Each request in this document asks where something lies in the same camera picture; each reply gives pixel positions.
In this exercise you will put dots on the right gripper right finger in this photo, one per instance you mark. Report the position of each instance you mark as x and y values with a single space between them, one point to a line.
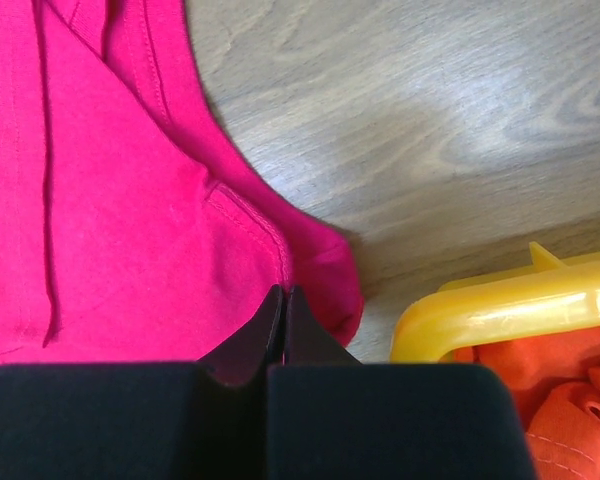
332 417

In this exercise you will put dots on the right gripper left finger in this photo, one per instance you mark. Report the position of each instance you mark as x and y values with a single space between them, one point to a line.
164 420

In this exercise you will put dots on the magenta t shirt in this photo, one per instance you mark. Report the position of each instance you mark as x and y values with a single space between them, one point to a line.
131 228

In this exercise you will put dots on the orange t shirt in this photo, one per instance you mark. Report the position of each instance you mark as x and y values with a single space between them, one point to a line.
555 383

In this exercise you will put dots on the yellow plastic bin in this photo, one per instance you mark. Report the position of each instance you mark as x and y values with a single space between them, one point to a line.
550 296

